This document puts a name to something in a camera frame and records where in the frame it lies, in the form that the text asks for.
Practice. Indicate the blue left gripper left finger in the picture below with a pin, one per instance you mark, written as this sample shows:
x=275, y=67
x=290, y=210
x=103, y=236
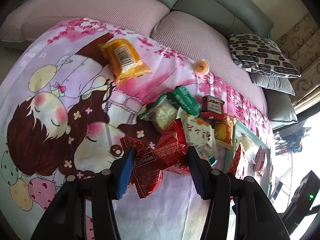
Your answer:
x=124, y=174

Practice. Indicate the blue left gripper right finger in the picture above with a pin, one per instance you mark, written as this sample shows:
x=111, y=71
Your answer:
x=200, y=172

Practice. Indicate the white green corn snack packet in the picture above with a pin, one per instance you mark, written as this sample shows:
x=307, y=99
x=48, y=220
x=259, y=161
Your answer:
x=210, y=159

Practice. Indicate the red gold patterned packet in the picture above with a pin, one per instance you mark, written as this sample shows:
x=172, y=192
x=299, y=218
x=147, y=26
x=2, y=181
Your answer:
x=237, y=167

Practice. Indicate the red kiss snack packet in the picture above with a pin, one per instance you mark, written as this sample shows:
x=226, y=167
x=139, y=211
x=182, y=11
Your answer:
x=151, y=159

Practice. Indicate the cream white rice cracker packet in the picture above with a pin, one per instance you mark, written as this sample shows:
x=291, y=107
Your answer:
x=198, y=133

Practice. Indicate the gold yellow cracker packet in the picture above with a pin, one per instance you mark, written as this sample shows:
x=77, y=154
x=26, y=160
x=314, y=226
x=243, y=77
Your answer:
x=224, y=131

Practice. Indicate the clear cream bun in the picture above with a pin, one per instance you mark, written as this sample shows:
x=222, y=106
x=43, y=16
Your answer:
x=245, y=141

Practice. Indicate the purple swiss roll snack packet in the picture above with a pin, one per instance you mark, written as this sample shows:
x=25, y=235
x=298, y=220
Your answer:
x=260, y=162

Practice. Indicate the dark red small packet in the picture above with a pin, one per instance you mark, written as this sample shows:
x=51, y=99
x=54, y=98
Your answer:
x=212, y=108

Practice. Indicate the green clear rice cake packet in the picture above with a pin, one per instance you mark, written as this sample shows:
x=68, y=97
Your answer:
x=162, y=113

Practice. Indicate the dark green snack packet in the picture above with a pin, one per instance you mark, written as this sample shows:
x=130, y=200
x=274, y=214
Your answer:
x=181, y=98

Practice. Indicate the small orange jelly cup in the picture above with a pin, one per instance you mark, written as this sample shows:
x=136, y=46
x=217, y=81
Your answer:
x=201, y=67

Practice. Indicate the yellow orange cake packet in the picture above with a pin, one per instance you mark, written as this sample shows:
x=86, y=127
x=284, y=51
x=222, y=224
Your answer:
x=123, y=59

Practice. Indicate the teal rimmed white tray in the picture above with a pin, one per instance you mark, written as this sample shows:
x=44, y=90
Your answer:
x=249, y=156

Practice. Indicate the pink cartoon print cloth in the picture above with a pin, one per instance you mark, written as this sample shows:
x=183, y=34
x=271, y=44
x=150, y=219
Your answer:
x=62, y=113

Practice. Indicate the black metal balcony rack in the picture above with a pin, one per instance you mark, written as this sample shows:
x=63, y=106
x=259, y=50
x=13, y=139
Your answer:
x=290, y=142

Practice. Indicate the plain grey cushion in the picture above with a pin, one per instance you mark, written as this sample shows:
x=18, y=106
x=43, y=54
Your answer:
x=279, y=84

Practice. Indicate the black white patterned cushion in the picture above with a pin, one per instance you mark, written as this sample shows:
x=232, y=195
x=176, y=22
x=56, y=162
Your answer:
x=256, y=54

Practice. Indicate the pink sofa seat cover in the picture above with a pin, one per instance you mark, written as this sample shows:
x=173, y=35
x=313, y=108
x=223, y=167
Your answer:
x=196, y=28

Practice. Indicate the grey sofa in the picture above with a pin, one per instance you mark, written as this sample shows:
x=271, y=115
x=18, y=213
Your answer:
x=279, y=108

